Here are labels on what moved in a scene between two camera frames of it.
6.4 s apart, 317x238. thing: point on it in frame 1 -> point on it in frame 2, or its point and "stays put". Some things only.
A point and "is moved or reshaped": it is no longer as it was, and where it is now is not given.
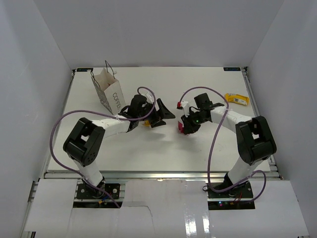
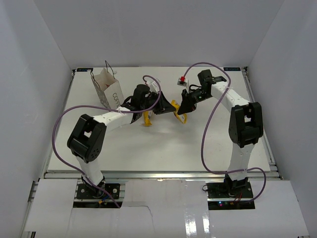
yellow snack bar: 237,98 is moved or reshaped
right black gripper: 189,127 -> 187,105
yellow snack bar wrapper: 147,123 stays put
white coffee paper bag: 109,89 stays put
